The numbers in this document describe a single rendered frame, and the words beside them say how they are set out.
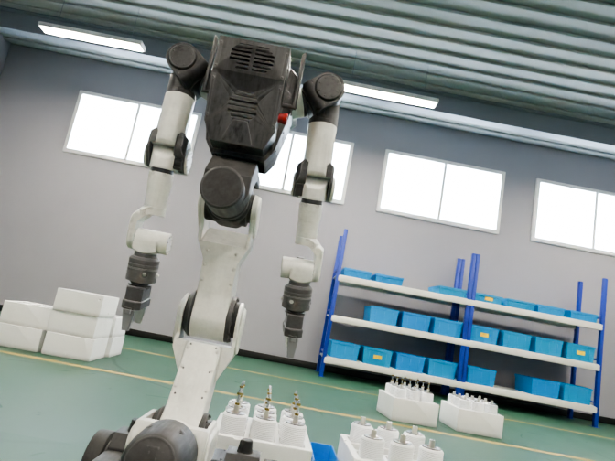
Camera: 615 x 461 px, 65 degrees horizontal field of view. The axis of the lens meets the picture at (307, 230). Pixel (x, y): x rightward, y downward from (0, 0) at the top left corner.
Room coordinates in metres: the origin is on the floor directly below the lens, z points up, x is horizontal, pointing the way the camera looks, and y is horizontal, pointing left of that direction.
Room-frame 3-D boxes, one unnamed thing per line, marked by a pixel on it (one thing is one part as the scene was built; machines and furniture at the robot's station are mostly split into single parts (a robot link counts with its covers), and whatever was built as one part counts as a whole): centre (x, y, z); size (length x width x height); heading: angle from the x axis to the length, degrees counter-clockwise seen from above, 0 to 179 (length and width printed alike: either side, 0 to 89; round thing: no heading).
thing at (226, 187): (1.33, 0.24, 0.97); 0.28 x 0.13 x 0.18; 1
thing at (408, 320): (6.62, -1.62, 0.90); 0.50 x 0.38 x 0.21; 179
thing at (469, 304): (6.67, -2.30, 0.97); 3.68 x 0.64 x 1.94; 91
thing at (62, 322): (4.32, 1.78, 0.27); 0.39 x 0.39 x 0.18; 2
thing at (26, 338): (4.30, 2.19, 0.09); 0.39 x 0.39 x 0.18; 1
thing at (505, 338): (6.66, -2.99, 0.90); 0.50 x 0.38 x 0.21; 0
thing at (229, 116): (1.36, 0.24, 1.23); 0.34 x 0.30 x 0.36; 91
